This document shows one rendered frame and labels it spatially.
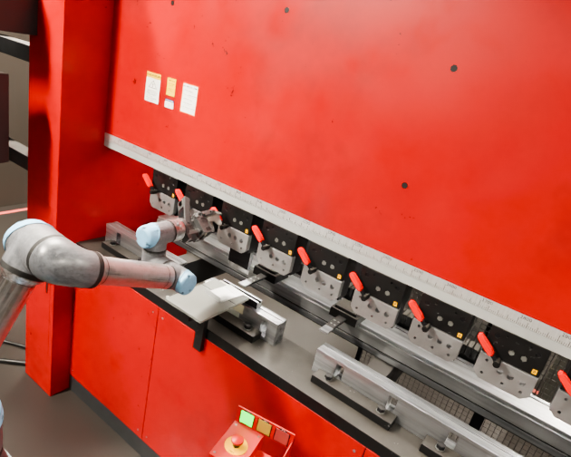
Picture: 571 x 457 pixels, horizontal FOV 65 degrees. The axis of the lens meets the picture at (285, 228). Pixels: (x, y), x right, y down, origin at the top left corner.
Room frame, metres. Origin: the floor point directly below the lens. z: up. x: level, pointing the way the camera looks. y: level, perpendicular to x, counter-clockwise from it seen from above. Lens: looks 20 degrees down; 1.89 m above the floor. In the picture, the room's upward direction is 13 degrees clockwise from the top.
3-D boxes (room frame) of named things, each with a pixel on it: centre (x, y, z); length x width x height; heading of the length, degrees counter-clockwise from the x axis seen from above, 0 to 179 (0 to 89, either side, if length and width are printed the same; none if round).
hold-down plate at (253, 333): (1.53, 0.14, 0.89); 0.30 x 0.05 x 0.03; 59
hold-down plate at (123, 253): (1.86, 0.69, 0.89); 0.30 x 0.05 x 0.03; 59
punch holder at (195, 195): (1.71, 0.34, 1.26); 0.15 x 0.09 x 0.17; 59
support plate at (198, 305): (1.47, 0.22, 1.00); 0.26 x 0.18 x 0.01; 149
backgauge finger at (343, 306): (1.54, -0.28, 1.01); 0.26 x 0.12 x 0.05; 149
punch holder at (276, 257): (1.51, 0.00, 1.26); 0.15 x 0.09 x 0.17; 59
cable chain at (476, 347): (1.55, -0.72, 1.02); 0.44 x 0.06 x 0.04; 59
